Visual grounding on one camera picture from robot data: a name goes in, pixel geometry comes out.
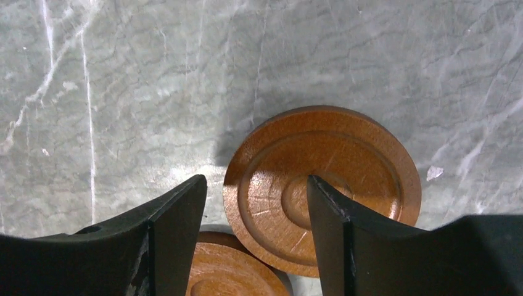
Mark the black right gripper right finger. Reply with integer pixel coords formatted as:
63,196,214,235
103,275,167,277
307,175,522,295

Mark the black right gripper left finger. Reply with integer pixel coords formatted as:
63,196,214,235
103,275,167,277
1,175,207,295

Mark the brown wooden coaster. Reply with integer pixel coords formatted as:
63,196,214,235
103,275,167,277
223,105,422,278
186,231,292,296

